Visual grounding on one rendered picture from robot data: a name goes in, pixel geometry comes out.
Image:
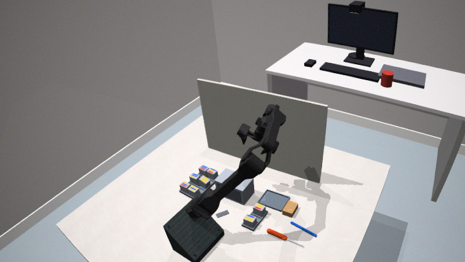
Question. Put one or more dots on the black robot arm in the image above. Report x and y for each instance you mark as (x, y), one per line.
(249, 167)

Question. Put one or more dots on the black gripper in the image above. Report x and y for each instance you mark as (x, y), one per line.
(243, 132)

